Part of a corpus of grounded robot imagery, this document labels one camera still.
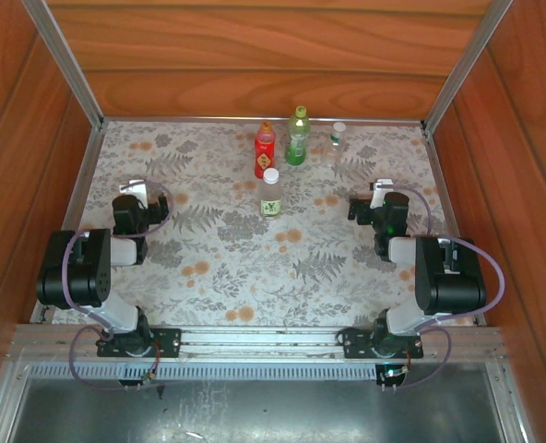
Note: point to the clear bottle dark green label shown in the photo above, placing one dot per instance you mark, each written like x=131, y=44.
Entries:
x=271, y=203

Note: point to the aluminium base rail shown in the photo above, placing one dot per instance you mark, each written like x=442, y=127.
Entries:
x=254, y=339

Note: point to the floral patterned tablecloth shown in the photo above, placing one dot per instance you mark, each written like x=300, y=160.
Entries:
x=300, y=300

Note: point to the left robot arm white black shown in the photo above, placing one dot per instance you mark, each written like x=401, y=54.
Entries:
x=84, y=270

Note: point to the green tea bottle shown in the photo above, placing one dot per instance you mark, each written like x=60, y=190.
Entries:
x=297, y=143

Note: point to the grey metal sheet panel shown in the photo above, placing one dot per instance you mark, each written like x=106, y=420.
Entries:
x=254, y=410

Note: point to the small clear bottle green band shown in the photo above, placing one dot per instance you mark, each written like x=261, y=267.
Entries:
x=334, y=152

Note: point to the aluminium frame rear bar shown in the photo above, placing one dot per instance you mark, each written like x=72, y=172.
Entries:
x=264, y=120

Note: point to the red label drink bottle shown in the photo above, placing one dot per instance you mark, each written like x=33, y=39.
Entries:
x=264, y=154

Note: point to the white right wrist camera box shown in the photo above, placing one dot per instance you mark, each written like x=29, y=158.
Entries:
x=380, y=188

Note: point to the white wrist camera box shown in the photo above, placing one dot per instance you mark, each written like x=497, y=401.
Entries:
x=380, y=188
x=132, y=187

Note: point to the aluminium frame side bar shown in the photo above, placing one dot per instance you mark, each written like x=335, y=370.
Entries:
x=442, y=184
x=74, y=207

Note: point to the yellow-green bottle cap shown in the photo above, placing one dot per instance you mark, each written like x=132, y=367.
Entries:
x=300, y=111

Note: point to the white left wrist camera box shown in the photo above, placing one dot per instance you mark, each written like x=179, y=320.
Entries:
x=132, y=187

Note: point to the aluminium frame post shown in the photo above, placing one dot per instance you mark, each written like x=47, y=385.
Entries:
x=67, y=64
x=465, y=64

